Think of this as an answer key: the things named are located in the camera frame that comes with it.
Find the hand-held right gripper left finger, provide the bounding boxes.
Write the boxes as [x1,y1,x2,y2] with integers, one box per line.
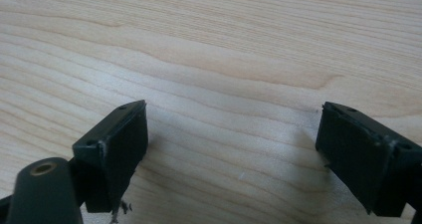
[72,100,149,218]

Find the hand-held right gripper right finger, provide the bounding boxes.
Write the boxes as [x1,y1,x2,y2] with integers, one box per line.
[315,101,422,218]

